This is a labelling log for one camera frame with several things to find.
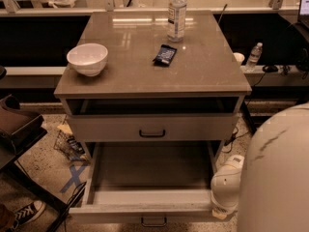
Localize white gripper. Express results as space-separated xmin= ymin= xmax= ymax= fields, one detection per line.
xmin=211 ymin=167 xmax=241 ymax=220

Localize grey drawer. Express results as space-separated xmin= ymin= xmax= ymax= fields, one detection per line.
xmin=70 ymin=141 xmax=218 ymax=226
xmin=68 ymin=114 xmax=239 ymax=142

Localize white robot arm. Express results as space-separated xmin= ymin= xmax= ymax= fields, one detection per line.
xmin=211 ymin=103 xmax=309 ymax=232

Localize grey drawer cabinet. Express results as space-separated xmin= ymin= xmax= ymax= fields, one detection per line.
xmin=55 ymin=11 xmax=251 ymax=156

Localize black computer mouse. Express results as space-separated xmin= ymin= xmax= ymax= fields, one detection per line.
xmin=263 ymin=65 xmax=278 ymax=73

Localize white paper cup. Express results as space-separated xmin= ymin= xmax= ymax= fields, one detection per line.
xmin=234 ymin=52 xmax=244 ymax=65

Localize small water bottle on ledge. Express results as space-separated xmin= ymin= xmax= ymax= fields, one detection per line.
xmin=245 ymin=43 xmax=263 ymax=73

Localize dark blue snack packet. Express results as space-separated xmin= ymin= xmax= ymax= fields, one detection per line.
xmin=153 ymin=44 xmax=177 ymax=66

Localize black and white sneaker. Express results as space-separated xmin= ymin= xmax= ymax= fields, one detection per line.
xmin=6 ymin=200 xmax=46 ymax=232

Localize white bowl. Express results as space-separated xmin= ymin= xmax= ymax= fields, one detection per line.
xmin=67 ymin=43 xmax=108 ymax=76

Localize clear water bottle on cabinet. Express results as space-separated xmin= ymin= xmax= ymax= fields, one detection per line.
xmin=167 ymin=0 xmax=187 ymax=42

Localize dark side table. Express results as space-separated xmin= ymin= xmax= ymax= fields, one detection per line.
xmin=0 ymin=94 xmax=87 ymax=232

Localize wire basket with snacks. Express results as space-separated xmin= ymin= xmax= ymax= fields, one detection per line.
xmin=54 ymin=130 xmax=87 ymax=161

